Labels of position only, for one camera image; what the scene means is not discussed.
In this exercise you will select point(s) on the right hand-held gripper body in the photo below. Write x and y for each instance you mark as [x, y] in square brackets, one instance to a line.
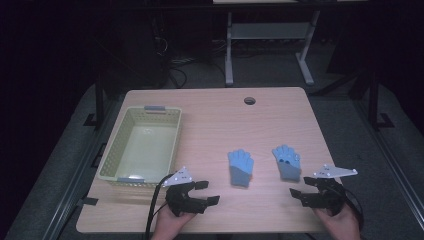
[330, 196]

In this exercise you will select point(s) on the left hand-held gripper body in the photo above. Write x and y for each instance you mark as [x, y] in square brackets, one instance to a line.
[181, 200]

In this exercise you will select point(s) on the blue knit glove with dark spots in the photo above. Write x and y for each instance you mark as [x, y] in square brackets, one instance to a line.
[288, 168]

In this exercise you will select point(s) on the pale yellow plastic basket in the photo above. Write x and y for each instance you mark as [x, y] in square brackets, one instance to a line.
[146, 146]

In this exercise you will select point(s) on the person's left hand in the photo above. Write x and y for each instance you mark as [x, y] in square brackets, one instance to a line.
[168, 226]

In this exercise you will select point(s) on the person's right hand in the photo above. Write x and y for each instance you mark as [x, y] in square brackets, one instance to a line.
[343, 226]

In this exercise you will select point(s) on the aluminium floor rail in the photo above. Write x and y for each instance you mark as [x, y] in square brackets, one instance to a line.
[393, 166]
[71, 193]

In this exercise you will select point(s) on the black stand post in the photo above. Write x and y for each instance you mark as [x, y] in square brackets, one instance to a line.
[99, 100]
[373, 100]

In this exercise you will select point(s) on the white metal desk frame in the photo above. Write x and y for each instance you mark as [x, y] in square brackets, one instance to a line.
[266, 30]

